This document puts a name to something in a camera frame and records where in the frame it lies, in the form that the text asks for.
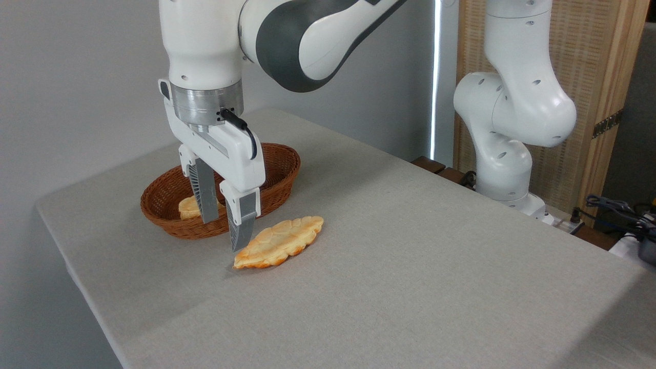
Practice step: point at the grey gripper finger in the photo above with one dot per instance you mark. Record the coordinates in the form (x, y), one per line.
(243, 225)
(205, 195)

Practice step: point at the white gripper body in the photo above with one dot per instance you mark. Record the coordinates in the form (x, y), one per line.
(238, 154)

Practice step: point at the long golden braided bread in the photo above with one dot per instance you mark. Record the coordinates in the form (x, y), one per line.
(279, 241)

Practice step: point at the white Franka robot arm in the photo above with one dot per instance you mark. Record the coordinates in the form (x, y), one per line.
(512, 102)

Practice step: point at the small pale bread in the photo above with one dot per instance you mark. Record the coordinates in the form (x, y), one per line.
(187, 207)

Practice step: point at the brown woven wicker basket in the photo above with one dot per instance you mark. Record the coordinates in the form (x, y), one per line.
(279, 166)

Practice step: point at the grey fabric tablecloth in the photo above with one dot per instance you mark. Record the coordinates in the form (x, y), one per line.
(384, 266)

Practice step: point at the dark brown wooden block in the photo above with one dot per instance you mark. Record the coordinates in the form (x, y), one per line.
(428, 164)
(453, 177)

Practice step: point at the black power plug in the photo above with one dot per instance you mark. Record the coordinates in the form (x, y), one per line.
(576, 216)

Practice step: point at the wooden woven folding screen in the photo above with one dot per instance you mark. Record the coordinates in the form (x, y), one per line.
(589, 51)

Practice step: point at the metal screen hinge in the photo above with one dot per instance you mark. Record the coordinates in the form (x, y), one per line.
(607, 124)

